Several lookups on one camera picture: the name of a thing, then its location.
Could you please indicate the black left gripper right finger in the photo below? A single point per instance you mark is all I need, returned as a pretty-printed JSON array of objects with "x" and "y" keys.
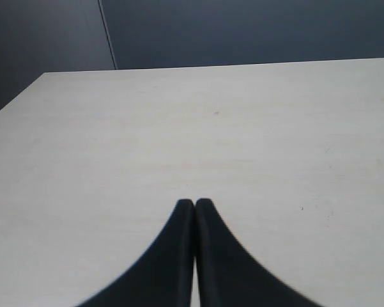
[{"x": 227, "y": 274}]

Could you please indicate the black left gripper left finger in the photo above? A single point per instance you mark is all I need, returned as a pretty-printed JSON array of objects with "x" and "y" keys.
[{"x": 163, "y": 275}]

